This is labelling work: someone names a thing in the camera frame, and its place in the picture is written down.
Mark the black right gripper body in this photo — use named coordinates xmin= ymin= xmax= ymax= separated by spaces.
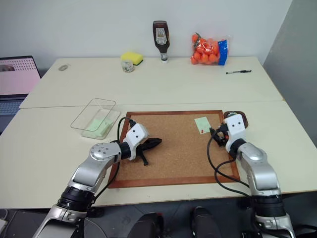
xmin=214 ymin=123 xmax=230 ymax=149

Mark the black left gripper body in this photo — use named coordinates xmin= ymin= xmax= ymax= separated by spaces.
xmin=137 ymin=138 xmax=152 ymax=156

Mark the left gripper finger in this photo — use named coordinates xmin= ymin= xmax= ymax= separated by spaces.
xmin=139 ymin=149 xmax=150 ymax=166
xmin=146 ymin=137 xmax=162 ymax=150

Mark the green sticky note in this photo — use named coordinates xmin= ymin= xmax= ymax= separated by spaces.
xmin=194 ymin=116 xmax=211 ymax=135

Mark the brown tray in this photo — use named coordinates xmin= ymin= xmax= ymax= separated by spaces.
xmin=223 ymin=111 xmax=250 ymax=128

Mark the clear plastic box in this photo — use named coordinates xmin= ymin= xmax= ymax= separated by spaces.
xmin=70 ymin=98 xmax=121 ymax=140

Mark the wood-framed cork board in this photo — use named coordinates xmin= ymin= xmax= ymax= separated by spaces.
xmin=107 ymin=110 xmax=240 ymax=189

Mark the stack of green notes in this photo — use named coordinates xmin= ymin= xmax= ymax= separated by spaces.
xmin=83 ymin=116 xmax=115 ymax=137

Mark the black pen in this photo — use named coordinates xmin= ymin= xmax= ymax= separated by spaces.
xmin=225 ymin=69 xmax=253 ymax=75

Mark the bag of orange balls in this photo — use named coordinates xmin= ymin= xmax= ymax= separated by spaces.
xmin=190 ymin=32 xmax=234 ymax=66

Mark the small glass jar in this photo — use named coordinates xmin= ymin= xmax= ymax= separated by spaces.
xmin=121 ymin=59 xmax=135 ymax=73

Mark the dark rounded shape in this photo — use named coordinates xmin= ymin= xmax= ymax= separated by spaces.
xmin=190 ymin=206 xmax=222 ymax=238

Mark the yellow sponge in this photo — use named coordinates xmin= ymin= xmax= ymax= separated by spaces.
xmin=120 ymin=51 xmax=144 ymax=66

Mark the brown sauce bottle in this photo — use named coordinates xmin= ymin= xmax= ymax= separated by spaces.
xmin=152 ymin=20 xmax=172 ymax=64

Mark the open laptop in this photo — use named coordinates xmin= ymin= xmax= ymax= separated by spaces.
xmin=0 ymin=56 xmax=42 ymax=134

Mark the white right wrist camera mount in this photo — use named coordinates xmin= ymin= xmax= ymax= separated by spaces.
xmin=222 ymin=114 xmax=248 ymax=152

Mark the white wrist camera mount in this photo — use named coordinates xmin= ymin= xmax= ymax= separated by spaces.
xmin=222 ymin=114 xmax=248 ymax=152
xmin=123 ymin=123 xmax=150 ymax=160

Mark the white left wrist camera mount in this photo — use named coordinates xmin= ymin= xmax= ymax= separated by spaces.
xmin=123 ymin=123 xmax=150 ymax=160

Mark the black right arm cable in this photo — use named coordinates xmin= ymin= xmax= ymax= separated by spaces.
xmin=207 ymin=135 xmax=251 ymax=198

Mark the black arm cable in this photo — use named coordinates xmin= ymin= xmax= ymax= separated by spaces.
xmin=91 ymin=117 xmax=136 ymax=207
xmin=207 ymin=135 xmax=251 ymax=198

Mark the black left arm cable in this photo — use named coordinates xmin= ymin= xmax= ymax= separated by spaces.
xmin=91 ymin=117 xmax=136 ymax=207

